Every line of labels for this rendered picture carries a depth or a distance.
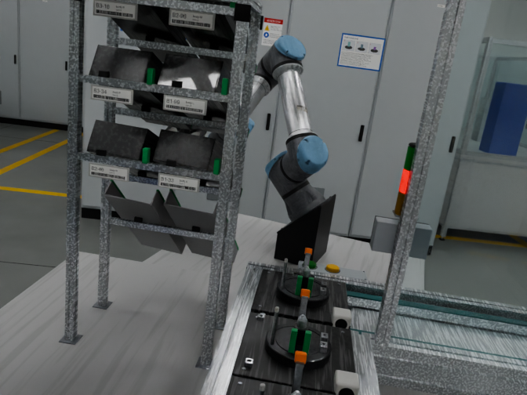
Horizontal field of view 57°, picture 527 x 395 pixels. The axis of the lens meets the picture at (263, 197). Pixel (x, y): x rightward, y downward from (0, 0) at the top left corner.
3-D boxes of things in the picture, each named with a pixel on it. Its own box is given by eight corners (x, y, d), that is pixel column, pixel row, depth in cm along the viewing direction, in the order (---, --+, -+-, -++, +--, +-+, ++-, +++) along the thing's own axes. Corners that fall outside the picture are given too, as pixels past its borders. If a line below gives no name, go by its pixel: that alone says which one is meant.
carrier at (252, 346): (248, 319, 115) (255, 271, 111) (349, 336, 113) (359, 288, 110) (230, 382, 92) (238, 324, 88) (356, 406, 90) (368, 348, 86)
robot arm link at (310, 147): (310, 183, 175) (284, 56, 192) (335, 167, 163) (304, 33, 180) (282, 183, 169) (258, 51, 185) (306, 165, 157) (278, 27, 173)
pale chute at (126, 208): (141, 244, 140) (147, 230, 142) (182, 254, 137) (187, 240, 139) (103, 194, 116) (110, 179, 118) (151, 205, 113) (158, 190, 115)
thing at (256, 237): (223, 215, 223) (223, 209, 223) (423, 261, 199) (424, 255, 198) (139, 270, 159) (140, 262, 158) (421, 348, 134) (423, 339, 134)
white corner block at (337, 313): (329, 320, 119) (332, 306, 118) (348, 324, 119) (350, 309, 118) (330, 330, 115) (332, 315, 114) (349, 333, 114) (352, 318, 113)
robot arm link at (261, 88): (256, 64, 198) (195, 142, 170) (268, 48, 189) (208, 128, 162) (277, 83, 200) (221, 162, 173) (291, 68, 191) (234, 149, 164)
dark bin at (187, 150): (195, 188, 132) (202, 162, 133) (241, 197, 128) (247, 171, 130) (151, 161, 105) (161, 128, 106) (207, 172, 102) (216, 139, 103)
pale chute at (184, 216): (190, 252, 139) (196, 239, 141) (234, 262, 136) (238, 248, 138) (162, 204, 115) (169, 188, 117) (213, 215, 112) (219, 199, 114)
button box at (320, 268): (296, 277, 152) (299, 259, 151) (362, 288, 151) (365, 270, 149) (294, 287, 146) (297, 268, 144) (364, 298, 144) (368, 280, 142)
